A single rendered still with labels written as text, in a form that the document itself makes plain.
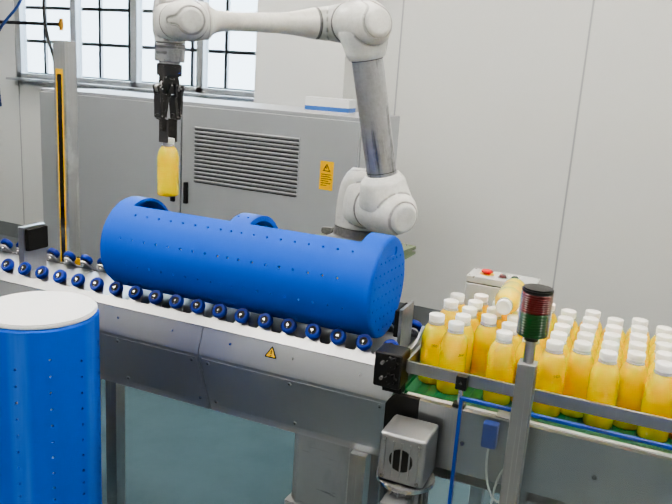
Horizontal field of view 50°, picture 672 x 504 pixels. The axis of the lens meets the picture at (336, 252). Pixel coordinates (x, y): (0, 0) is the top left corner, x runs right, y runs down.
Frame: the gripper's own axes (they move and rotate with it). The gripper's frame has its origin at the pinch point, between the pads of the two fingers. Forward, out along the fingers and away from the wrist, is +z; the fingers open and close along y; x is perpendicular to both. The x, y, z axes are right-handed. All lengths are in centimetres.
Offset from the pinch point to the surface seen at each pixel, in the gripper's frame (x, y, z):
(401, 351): 89, 26, 43
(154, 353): 10, 18, 65
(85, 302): 11, 48, 41
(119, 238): -2.8, 18.9, 31.1
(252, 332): 42, 17, 51
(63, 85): -65, -25, -9
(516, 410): 120, 44, 43
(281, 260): 51, 18, 28
